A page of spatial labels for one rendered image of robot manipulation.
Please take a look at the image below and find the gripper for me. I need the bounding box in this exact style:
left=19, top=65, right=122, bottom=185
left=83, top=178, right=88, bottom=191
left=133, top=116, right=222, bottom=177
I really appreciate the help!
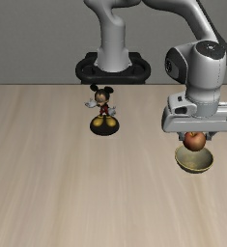
left=160, top=91, right=227, bottom=142

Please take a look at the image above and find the red apple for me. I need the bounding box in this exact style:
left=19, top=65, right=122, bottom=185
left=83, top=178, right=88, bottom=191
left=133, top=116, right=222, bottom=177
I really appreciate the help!
left=183, top=131, right=207, bottom=152

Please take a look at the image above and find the olive green bowl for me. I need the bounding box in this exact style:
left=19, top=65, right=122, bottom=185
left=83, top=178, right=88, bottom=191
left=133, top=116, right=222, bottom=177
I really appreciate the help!
left=174, top=144, right=214, bottom=175

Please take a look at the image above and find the small toy figure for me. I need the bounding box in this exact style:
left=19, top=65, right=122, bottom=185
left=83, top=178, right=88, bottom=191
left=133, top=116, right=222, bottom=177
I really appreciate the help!
left=84, top=83, right=121, bottom=137

